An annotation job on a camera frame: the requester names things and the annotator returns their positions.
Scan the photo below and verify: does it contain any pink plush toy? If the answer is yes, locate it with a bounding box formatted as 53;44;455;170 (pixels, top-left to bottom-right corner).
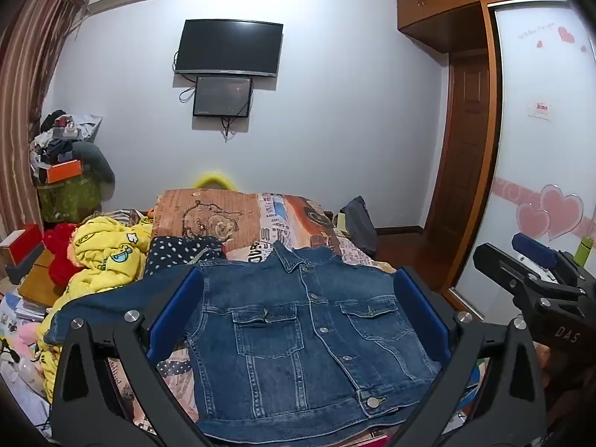
0;320;47;385

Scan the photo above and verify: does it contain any black wall television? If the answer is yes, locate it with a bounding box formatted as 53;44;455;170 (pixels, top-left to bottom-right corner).
174;19;284;77

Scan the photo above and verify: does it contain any brown wooden door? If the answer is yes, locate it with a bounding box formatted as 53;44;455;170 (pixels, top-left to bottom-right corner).
421;50;494;272

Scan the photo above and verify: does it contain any yellow printed garment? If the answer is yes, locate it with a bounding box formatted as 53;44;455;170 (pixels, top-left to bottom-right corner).
36;214;154;403

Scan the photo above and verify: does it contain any green printed bag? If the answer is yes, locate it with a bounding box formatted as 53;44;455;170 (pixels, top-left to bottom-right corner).
37;177;104;223

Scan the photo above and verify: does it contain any orange box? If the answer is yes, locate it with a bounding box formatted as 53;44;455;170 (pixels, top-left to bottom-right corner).
45;160;84;185

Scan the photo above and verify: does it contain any red box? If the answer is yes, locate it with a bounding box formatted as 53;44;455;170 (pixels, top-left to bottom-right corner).
8;223;45;264

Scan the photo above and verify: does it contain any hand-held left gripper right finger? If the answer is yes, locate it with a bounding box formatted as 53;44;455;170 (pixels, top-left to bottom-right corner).
393;267;549;447

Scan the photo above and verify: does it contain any grey garment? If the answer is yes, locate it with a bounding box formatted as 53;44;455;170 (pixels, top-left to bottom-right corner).
73;142;116;197

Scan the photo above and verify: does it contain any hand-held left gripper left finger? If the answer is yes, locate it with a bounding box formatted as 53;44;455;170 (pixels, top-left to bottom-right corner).
49;267;210;447

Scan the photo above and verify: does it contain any dark polka dot garment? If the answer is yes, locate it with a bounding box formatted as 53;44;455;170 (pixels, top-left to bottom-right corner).
143;236;225;281

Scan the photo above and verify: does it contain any red plush garment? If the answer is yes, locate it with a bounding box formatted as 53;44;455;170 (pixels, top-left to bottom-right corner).
44;223;81;288

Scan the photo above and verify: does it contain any green bottle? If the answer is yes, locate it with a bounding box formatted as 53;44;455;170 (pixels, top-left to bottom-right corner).
574;237;595;267

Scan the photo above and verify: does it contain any dark blue bag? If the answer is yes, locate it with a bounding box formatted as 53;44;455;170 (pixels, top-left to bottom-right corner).
340;196;378;258

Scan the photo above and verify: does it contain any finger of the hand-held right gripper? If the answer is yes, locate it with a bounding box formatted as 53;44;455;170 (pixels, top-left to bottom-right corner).
511;232;596;286
472;242;585;310

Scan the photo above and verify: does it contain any blue denim jacket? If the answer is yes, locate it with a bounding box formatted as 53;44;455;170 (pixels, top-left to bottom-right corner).
44;241;443;445

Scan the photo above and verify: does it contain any yellow round object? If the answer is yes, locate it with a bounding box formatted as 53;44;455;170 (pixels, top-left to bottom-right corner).
193;172;236;192

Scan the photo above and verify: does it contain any small black monitor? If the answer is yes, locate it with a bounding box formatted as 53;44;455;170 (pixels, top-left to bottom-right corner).
193;76;254;118

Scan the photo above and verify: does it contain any striped brown curtain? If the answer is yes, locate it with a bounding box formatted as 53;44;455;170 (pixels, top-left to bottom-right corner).
0;0;92;243

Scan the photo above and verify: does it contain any wooden wardrobe with heart stickers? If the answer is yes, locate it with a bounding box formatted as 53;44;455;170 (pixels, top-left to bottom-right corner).
396;0;596;310

